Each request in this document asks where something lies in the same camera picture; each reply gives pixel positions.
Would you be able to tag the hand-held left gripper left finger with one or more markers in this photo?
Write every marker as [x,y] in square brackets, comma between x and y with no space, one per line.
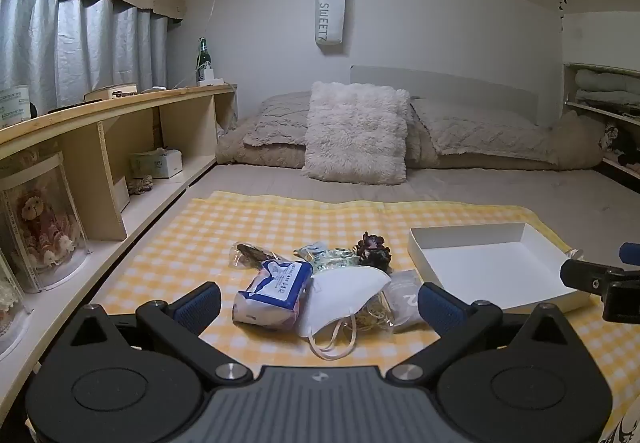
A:
[202,305]

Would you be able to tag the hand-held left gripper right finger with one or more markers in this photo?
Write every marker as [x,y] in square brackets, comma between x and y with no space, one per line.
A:
[440,312]

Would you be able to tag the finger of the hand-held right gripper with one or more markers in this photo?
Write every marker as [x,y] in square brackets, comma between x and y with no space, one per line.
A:
[631,254]
[585,275]

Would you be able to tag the white cardboard box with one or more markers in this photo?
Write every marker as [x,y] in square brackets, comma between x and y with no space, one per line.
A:
[490,263]

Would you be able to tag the brown crochet toy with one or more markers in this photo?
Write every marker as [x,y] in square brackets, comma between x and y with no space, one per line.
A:
[374,250]

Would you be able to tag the silver blue brocade pouch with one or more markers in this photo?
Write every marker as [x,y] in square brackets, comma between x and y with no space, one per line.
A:
[335,258]

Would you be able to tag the clear plastic wrapper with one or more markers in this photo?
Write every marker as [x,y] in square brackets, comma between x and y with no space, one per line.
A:
[574,253]

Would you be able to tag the grey translucent packet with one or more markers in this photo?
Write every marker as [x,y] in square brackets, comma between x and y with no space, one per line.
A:
[406,298]

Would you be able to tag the yellow checkered mat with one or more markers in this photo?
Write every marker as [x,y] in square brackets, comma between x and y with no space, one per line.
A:
[200,243]

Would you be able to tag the clear bag of rubber bands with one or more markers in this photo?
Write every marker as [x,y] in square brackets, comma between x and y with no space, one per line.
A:
[375,310]

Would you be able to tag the blue white tissue packet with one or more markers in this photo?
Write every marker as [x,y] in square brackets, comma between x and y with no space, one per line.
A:
[272,290]

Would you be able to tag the clear packet with dark item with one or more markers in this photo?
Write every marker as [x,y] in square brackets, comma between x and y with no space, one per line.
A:
[255,255]

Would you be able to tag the white face mask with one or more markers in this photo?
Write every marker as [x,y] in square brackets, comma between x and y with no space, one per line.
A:
[345,290]

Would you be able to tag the dark patterned cloth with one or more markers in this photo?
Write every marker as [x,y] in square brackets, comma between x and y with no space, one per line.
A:
[620,143]

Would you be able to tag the small blue white packet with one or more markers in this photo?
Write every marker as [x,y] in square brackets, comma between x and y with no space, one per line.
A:
[309,250]

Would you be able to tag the beige plush duvet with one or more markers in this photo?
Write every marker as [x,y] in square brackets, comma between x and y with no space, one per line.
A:
[575,143]

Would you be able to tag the grey bed mattress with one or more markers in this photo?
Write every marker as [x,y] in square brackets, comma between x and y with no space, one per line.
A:
[450,188]

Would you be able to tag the white board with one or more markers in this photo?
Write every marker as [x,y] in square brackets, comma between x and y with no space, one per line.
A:
[121,195]

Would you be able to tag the white tissue box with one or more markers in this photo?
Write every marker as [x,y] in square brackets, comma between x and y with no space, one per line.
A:
[155,163]

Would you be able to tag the white cloth black print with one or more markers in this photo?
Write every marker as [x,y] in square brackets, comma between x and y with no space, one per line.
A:
[625,430]

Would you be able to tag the folded white blankets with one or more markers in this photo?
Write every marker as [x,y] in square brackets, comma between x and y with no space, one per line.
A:
[607,88]

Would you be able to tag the wooden side shelf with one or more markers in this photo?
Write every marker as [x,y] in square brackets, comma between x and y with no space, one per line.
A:
[570,88]

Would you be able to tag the beige quilted pillow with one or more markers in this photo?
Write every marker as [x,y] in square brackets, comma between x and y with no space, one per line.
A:
[277,120]
[480,130]

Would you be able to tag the wooden shelf unit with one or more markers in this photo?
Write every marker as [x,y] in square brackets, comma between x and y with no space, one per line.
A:
[100,158]

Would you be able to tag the doll in clear case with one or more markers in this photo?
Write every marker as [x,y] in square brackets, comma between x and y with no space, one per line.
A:
[40,228]

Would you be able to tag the clear display case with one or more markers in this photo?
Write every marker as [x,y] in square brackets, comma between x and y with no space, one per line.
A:
[10,313]

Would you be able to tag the fluffy white pillow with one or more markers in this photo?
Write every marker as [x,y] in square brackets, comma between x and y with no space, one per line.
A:
[355,133]

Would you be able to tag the white power strip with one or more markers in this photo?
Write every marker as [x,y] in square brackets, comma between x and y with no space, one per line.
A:
[211,79]

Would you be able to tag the grey headboard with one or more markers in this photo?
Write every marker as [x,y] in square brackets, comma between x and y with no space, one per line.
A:
[450,83]

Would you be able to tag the flat beige box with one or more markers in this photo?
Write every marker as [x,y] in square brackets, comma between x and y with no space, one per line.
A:
[110,92]

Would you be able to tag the green glass bottle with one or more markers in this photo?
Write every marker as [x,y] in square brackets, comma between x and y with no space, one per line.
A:
[203,55]

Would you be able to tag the white labelled container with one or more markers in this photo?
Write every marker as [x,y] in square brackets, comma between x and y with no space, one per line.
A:
[14,105]

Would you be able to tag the grey curtain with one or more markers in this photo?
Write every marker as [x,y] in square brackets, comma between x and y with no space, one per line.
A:
[85,48]

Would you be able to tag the white hanging bag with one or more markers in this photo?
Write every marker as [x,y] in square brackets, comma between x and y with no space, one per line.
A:
[330,13]

